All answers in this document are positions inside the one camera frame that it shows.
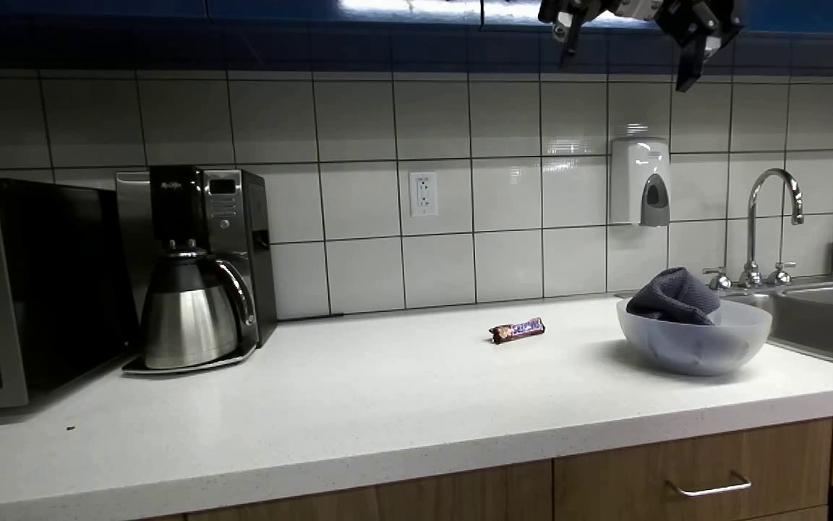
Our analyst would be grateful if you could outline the candy bar wrapper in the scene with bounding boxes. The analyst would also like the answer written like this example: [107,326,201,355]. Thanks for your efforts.
[490,319,547,345]

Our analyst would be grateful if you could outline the chrome sink faucet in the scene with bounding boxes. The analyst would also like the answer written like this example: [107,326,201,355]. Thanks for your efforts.
[707,164,807,293]

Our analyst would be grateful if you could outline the stainless steel double sink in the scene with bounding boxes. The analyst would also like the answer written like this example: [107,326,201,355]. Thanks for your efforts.
[724,274,833,371]

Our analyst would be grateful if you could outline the black steel coffee maker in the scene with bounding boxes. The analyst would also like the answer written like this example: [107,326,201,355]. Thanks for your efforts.
[116,164,278,375]

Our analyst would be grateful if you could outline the gray towel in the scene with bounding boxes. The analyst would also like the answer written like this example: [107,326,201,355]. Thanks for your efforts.
[629,265,720,325]

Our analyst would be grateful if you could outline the blue upper cabinets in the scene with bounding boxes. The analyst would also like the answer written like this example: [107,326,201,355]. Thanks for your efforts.
[0,0,833,74]

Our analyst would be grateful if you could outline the clear plastic bowl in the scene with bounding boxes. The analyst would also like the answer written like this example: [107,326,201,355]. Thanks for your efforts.
[617,301,772,375]

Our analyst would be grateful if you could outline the steel coffee carafe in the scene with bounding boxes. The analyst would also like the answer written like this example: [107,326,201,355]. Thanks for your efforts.
[142,249,254,371]

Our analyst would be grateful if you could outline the white wall power outlet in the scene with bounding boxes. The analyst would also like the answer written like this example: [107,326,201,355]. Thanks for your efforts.
[412,170,441,218]

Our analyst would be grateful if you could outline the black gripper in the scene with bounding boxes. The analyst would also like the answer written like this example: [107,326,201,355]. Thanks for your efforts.
[538,0,742,92]

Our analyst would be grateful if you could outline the wooden drawer with handle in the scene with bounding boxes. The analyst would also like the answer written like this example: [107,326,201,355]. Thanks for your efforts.
[554,419,833,521]

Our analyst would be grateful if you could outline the white wall soap dispenser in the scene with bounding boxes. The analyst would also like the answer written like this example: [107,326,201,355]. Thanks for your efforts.
[609,121,672,225]

